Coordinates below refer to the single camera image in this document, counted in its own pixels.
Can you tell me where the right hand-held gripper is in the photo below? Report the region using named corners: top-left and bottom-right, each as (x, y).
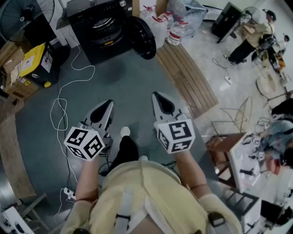
top-left (152, 91), bottom-right (195, 154)

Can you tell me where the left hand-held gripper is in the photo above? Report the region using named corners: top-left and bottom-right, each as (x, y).
top-left (63, 99), bottom-right (115, 162)

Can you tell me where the round black washer door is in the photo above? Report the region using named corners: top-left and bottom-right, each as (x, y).
top-left (127, 16), bottom-right (157, 61)

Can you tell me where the person's right forearm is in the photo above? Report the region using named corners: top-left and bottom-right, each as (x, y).
top-left (173, 149), bottom-right (212, 195)

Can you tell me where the person's left forearm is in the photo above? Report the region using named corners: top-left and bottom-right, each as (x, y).
top-left (75, 156), bottom-right (102, 202)

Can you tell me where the black washing machine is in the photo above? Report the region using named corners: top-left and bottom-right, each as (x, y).
top-left (66, 0), bottom-right (138, 66)

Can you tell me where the wooden slatted platform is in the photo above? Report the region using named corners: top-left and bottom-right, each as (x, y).
top-left (155, 41), bottom-right (220, 119)

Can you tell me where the person's left leg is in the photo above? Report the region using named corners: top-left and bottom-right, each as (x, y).
top-left (107, 134), bottom-right (140, 175)

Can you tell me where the brown wooden table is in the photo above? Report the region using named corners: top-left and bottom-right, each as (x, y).
top-left (205, 132), bottom-right (248, 188)

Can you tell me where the clear water jug red label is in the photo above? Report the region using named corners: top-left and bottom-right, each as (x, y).
top-left (167, 20), bottom-right (190, 46)

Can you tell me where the cardboard box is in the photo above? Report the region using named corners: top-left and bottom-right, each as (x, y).
top-left (0, 41), bottom-right (33, 70)
top-left (4, 74), bottom-right (40, 101)

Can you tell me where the person's pale yellow shirt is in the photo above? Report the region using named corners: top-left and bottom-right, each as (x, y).
top-left (60, 159), bottom-right (243, 234)

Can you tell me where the black bin with yellow lid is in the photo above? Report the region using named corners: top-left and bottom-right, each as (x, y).
top-left (19, 43), bottom-right (60, 89)

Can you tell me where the white cluttered table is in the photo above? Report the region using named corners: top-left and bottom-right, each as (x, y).
top-left (0, 205), bottom-right (35, 234)
top-left (228, 130), bottom-right (269, 194)

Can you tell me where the clear plastic bag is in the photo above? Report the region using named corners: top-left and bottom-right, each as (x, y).
top-left (166, 0), bottom-right (209, 37)

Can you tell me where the beige round stool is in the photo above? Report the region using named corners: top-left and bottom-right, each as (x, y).
top-left (255, 72), bottom-right (278, 94)

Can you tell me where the black cabinet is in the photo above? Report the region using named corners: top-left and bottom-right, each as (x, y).
top-left (211, 1), bottom-right (244, 44)

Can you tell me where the grey metal stand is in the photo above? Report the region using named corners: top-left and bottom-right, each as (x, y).
top-left (16, 192), bottom-right (50, 232)

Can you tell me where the small grey standing fan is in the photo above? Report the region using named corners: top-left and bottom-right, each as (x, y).
top-left (241, 6), bottom-right (261, 24)

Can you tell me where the black floor fan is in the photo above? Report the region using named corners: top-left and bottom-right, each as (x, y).
top-left (0, 0), bottom-right (71, 69)

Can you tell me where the white cable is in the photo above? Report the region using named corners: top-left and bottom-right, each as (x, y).
top-left (49, 43), bottom-right (96, 185)

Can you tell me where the thin grey cable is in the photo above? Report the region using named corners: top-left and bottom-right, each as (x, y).
top-left (212, 58), bottom-right (231, 78)

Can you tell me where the wire frame chair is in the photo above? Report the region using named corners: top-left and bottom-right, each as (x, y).
top-left (211, 96), bottom-right (254, 136)

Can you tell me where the black frame stool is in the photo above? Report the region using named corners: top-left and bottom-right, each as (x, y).
top-left (225, 188), bottom-right (262, 234)

